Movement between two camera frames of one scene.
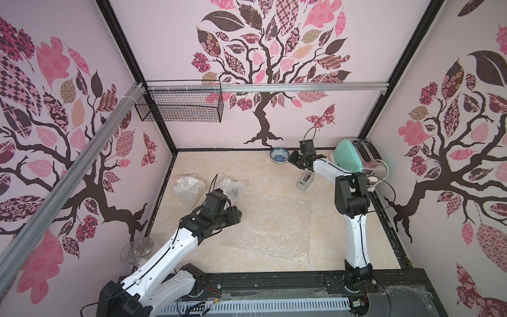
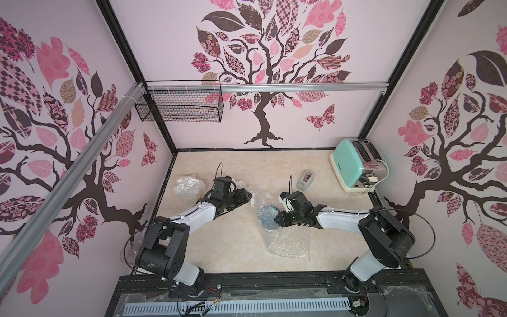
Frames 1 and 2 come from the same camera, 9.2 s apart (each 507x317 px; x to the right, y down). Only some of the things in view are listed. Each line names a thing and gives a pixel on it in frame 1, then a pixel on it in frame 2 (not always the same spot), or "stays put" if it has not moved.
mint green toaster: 357,156 stays put
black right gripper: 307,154 -> 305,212
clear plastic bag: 190,190 stays put
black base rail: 393,293 stays put
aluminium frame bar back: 303,87 stays put
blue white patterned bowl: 279,155 -> 266,216
